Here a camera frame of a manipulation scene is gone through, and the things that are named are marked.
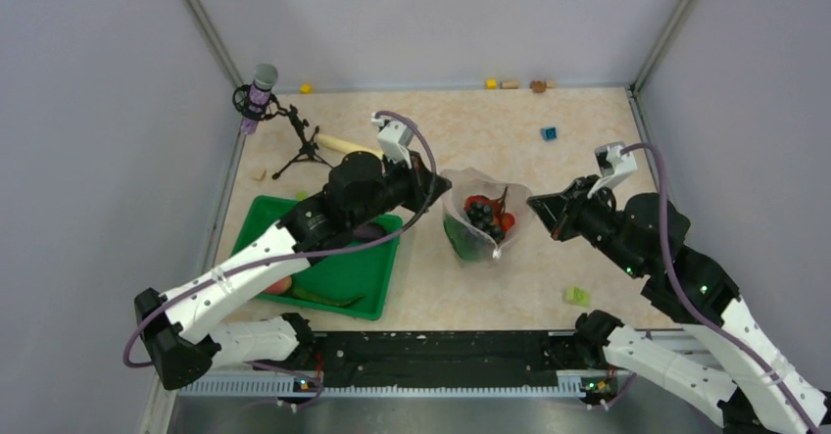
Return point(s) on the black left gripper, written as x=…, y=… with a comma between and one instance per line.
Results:
x=425, y=185

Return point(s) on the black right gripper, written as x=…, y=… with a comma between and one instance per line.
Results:
x=559, y=211

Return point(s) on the black grape bunch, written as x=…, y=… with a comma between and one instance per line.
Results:
x=482, y=216

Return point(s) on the clear zip top bag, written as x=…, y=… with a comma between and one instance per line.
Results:
x=470, y=181

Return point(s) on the red lychee fruit bunch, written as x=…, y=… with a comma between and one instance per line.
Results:
x=499, y=204

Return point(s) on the green bok choy vegetable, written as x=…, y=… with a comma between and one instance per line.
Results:
x=470, y=244

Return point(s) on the peach fruit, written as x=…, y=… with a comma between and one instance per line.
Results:
x=280, y=287

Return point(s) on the purple eggplant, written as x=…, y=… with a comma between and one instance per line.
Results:
x=369, y=232

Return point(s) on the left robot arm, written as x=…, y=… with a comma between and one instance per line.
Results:
x=183, y=329

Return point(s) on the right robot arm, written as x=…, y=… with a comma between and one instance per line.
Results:
x=753, y=389

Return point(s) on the blue toy brick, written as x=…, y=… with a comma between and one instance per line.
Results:
x=549, y=133

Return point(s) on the light green block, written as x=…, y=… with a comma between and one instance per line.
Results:
x=577, y=296

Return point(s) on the cream toy microphone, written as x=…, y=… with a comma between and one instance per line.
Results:
x=345, y=147

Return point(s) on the green plastic tray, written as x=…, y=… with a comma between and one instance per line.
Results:
x=367, y=272

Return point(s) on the brown wooden piece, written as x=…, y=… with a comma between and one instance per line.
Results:
x=538, y=86

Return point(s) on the black tripod stand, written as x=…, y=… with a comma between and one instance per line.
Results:
x=308, y=151

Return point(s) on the tan wooden block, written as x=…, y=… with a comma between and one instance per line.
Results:
x=258, y=174

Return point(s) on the purple studio microphone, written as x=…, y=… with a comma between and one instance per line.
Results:
x=254, y=102

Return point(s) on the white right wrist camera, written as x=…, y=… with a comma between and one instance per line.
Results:
x=615, y=164

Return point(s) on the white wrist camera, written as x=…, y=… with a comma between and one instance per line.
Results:
x=615, y=164
x=394, y=137

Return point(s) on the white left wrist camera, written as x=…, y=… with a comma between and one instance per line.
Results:
x=394, y=137

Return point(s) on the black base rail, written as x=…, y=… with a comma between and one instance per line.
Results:
x=443, y=359

